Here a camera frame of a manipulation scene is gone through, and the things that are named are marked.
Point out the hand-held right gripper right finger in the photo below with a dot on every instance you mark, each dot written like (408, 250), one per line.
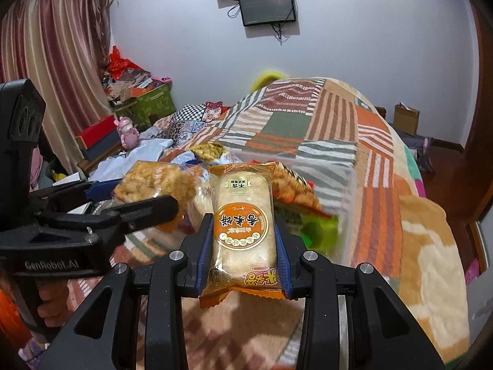
(283, 262)

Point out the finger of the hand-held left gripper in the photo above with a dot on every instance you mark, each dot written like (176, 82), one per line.
(146, 210)
(104, 190)

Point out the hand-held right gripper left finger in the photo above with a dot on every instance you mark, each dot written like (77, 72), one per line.
(204, 254)

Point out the clear packet of puffed snacks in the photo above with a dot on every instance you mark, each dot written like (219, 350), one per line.
(154, 181)

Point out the orange rice cracker packet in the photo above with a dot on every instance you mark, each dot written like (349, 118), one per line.
(238, 216)

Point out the clear packet of orange crackers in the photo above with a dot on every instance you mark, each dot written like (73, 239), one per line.
(296, 189)

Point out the clear plastic container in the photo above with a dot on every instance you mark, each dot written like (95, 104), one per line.
(335, 177)

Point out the person's left hand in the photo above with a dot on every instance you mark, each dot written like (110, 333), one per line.
(52, 304)

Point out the white cloth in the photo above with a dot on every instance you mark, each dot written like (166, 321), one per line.
(131, 160)

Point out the red and grey box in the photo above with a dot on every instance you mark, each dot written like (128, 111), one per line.
(98, 135)

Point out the pink toy figure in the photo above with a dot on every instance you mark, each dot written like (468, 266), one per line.
(129, 135)

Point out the yellow snack packet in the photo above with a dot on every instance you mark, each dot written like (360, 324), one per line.
(208, 152)

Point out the checkered patchwork quilt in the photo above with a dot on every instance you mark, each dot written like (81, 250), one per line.
(192, 123)

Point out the green patterned box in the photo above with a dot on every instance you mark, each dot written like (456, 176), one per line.
(156, 104)

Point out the pile of books and papers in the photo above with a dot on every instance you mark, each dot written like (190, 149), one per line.
(131, 84)

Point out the pink striped curtain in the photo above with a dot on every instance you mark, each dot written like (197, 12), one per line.
(50, 54)

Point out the red plastic bag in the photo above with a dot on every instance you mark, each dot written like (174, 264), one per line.
(121, 63)

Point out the striped patchwork blanket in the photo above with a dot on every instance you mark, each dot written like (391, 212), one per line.
(327, 115)

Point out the dark clothes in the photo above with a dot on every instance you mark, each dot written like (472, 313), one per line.
(421, 150)

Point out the cardboard box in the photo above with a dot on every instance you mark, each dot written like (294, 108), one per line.
(406, 121)

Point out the pink slipper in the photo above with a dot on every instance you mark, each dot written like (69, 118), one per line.
(473, 271)

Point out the wooden door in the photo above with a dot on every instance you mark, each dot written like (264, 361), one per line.
(486, 123)

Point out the small wall monitor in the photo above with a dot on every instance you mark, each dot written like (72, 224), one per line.
(267, 5)

